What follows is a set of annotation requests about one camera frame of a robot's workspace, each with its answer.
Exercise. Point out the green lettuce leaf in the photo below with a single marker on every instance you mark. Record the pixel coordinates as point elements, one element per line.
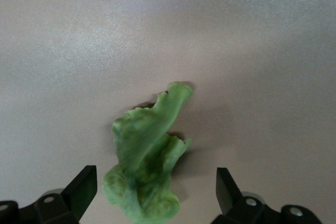
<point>144,155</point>

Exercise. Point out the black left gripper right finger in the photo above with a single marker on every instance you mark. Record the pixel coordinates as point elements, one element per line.
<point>231,197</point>

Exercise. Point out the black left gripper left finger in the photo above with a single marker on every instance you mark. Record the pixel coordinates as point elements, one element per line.
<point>76,197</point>

